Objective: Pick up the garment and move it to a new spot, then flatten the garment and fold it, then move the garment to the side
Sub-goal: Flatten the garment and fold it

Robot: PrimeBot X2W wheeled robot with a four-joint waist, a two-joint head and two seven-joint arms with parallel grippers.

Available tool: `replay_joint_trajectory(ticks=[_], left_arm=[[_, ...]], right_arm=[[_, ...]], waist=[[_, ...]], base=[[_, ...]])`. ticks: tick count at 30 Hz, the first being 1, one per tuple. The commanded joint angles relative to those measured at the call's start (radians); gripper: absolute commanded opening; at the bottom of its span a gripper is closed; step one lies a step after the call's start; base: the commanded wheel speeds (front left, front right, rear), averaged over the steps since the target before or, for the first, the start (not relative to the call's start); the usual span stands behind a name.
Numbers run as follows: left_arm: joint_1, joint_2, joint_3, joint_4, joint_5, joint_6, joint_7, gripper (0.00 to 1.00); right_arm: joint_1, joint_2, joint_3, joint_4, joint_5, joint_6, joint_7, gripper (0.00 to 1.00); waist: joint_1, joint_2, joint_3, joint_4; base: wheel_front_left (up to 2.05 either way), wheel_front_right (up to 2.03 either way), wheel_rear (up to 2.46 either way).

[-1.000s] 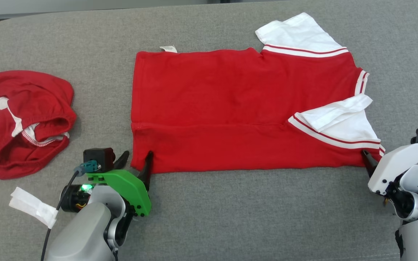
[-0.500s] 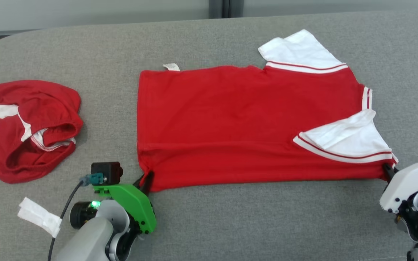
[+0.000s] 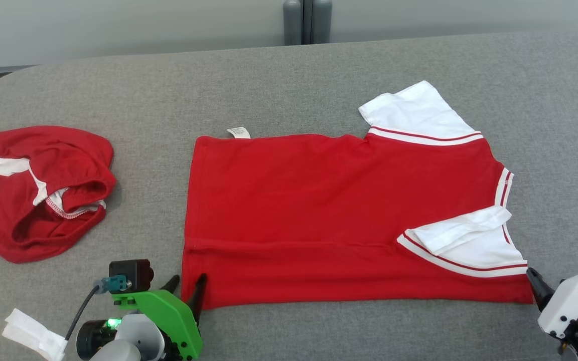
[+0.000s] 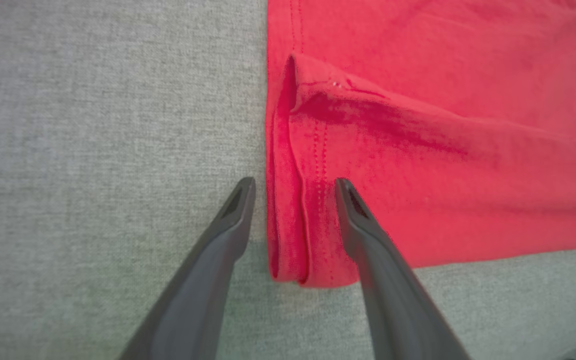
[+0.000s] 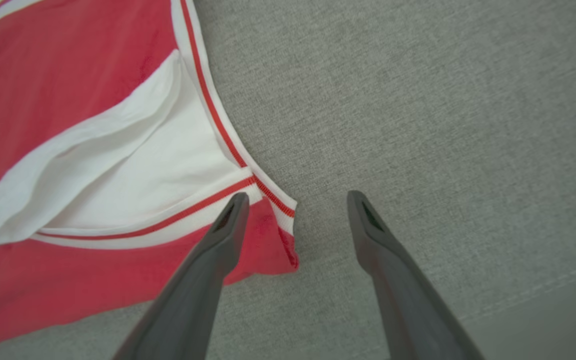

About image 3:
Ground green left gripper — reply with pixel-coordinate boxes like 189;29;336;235
111;273;207;360

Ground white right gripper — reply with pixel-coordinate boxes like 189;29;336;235
526;267;578;339

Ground red shirt with white sleeves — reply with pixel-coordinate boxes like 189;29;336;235
181;80;534;310

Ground red shorts with white stripe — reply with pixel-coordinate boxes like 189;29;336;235
0;125;117;264

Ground teal left camera connector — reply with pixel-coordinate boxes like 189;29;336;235
93;276;131;294

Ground white tape on left cable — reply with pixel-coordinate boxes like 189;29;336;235
2;308;66;361

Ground grey metal frame post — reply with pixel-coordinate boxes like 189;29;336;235
283;0;332;46

